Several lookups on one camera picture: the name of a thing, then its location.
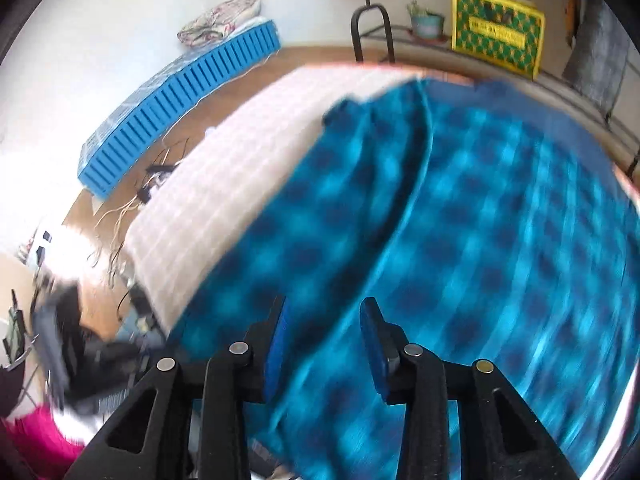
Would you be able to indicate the small potted plant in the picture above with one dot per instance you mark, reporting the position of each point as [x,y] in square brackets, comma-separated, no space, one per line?
[426,24]

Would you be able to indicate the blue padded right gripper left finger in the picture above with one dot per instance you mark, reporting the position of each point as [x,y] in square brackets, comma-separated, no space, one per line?
[277,334]

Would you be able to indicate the grey plaid long coat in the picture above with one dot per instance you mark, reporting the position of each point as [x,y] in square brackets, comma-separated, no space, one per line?
[597,64]

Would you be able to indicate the yellow green patterned box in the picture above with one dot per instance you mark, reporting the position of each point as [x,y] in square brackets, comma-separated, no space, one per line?
[505,33]

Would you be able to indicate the pink jacket sleeve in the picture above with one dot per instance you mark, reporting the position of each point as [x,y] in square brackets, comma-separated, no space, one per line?
[41,444]

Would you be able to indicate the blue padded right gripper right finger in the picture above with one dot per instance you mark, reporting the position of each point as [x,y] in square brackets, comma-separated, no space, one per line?
[382,350]

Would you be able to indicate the floral folded quilt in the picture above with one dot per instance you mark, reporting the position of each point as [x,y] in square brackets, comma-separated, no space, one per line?
[218,23]

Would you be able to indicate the pink checked bed cover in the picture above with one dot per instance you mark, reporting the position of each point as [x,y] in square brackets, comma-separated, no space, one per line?
[208,202]

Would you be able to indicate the teal plaid fleece jacket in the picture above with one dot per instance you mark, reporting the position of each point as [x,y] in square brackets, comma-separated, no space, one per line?
[482,236]

